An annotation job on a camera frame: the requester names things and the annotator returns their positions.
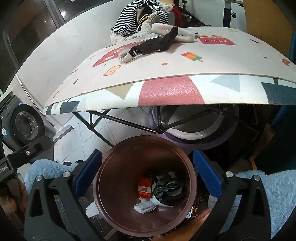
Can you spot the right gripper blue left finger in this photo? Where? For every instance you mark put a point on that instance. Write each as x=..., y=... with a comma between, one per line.
x=85, y=172

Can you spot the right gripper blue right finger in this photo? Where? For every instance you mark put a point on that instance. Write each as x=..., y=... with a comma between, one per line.
x=210, y=172

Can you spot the red cigarette box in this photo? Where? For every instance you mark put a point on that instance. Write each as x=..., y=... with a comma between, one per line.
x=145, y=187

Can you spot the white tissue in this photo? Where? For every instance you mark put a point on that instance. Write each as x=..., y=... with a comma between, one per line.
x=144, y=207

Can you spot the brown round trash bin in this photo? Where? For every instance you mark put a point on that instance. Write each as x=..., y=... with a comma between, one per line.
x=115, y=186

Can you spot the black slippers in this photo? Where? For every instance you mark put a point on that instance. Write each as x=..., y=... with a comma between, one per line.
x=66, y=163

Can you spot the light blue fluffy pants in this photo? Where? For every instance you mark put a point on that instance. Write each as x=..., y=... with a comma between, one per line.
x=242, y=213

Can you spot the folding table with patterned mat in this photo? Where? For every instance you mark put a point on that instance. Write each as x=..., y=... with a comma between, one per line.
x=221, y=66

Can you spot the blue curtain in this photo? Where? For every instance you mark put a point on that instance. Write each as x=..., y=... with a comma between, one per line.
x=292, y=54

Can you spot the white fluffy sock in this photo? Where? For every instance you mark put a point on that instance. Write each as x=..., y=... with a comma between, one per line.
x=180, y=34

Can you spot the black exercise bike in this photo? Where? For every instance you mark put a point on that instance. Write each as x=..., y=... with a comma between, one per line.
x=213, y=12

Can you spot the wooden door panel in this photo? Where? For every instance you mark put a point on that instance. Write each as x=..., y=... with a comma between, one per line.
x=265, y=21

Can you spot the striped clothes pile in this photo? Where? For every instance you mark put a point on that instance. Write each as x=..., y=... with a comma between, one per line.
x=137, y=18

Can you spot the left gripper camera lens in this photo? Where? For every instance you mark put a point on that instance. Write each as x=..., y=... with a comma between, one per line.
x=20, y=123

